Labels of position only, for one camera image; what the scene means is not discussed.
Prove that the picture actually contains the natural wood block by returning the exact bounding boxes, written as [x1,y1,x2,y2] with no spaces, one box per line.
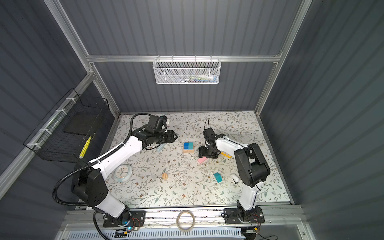
[183,149,195,153]

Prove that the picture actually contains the round white clock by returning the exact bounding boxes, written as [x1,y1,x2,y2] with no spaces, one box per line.
[114,165,133,183]

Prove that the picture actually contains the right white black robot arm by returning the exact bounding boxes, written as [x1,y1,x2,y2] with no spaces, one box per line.
[199,128,271,226]

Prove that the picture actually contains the black corrugated cable hose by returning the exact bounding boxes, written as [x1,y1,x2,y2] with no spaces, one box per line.
[51,112,154,240]

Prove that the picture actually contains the black pad in basket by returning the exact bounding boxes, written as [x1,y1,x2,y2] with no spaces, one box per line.
[63,113,102,137]

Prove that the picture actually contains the clear tape roll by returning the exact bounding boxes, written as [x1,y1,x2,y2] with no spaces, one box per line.
[176,210,196,233]

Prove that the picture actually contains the black wire basket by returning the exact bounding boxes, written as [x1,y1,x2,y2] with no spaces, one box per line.
[24,85,115,163]

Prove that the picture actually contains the yellow calculator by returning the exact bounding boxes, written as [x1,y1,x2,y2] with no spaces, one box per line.
[221,152,232,158]

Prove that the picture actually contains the teal green block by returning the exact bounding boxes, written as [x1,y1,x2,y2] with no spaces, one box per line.
[214,173,223,183]

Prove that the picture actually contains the white wire mesh basket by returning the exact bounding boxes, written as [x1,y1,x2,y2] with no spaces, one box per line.
[153,60,222,85]

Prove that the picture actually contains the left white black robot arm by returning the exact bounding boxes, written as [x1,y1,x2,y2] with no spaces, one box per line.
[71,113,178,227]

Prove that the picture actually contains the small white device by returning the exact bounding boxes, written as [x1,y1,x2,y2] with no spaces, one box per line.
[231,174,240,185]

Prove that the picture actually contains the yellow marker pen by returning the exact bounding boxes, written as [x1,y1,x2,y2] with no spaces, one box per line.
[79,137,92,159]

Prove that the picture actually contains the markers in white basket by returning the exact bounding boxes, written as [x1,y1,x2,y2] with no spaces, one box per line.
[179,75,219,83]

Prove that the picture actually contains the pink block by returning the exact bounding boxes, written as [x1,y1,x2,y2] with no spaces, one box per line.
[197,157,208,164]

